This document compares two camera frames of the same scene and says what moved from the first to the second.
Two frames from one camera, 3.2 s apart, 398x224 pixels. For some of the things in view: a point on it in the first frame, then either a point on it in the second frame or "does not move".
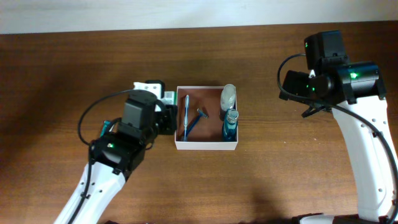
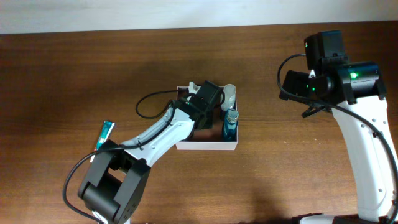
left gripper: [168, 116] to [209, 122]
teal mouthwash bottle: [230, 126] does not move
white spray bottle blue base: [227, 96] does not move
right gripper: [295, 81] does not move
